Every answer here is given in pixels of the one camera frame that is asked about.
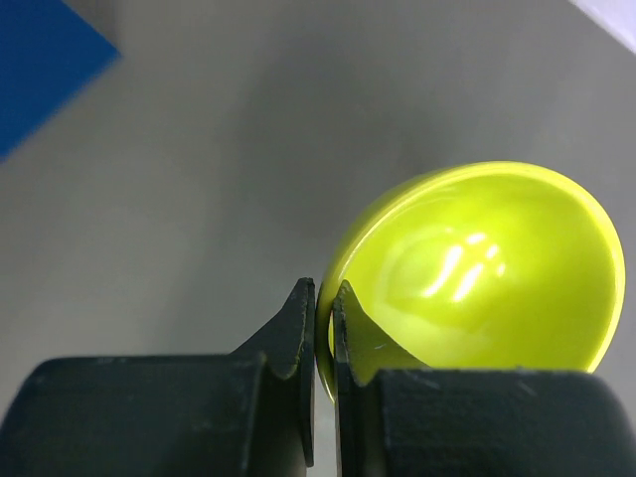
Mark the yellow-green bowl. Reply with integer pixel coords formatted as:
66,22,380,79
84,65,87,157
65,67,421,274
316,161,626,396

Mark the blue ring binder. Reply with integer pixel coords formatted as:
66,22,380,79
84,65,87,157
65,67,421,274
1,1,119,161

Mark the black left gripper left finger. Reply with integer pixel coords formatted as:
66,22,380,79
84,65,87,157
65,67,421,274
231,277,316,467

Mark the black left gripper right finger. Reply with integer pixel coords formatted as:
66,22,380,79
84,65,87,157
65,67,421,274
332,281,426,476

